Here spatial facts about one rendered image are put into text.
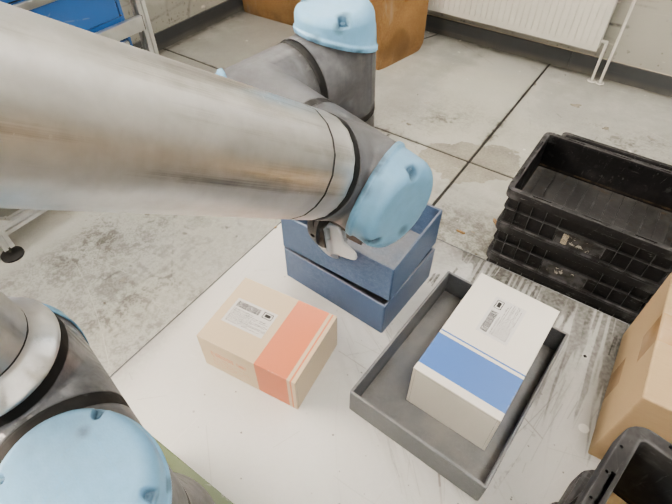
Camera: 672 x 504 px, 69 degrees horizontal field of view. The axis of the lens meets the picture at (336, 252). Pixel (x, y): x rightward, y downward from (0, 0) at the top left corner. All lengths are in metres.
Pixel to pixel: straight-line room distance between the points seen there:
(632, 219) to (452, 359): 0.90
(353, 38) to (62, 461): 0.41
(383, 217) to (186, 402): 0.50
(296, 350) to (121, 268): 1.34
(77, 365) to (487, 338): 0.49
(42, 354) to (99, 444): 0.09
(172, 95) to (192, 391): 0.59
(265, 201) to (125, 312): 1.56
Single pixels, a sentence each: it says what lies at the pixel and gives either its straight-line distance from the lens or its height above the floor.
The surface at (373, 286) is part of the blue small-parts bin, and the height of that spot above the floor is 0.80.
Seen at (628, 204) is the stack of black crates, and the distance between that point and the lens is 1.52.
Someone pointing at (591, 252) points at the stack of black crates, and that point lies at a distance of 1.31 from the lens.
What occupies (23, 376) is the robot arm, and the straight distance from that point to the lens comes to 0.46.
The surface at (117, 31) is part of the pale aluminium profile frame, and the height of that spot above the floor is 0.60.
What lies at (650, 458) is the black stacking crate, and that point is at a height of 0.91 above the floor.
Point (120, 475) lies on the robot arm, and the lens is 0.42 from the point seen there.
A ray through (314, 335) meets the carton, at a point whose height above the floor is 0.77.
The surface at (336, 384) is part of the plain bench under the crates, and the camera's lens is 0.74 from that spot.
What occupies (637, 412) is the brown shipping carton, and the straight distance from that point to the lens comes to 0.67.
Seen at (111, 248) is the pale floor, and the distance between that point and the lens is 2.05.
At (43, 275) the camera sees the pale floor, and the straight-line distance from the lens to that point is 2.06.
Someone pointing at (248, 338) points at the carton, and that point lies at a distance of 0.70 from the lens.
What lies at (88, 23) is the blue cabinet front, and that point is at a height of 0.64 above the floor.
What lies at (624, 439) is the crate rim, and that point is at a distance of 0.52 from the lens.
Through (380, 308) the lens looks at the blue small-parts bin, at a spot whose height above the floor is 0.76.
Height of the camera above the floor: 1.36
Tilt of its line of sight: 47 degrees down
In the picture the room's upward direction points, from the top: straight up
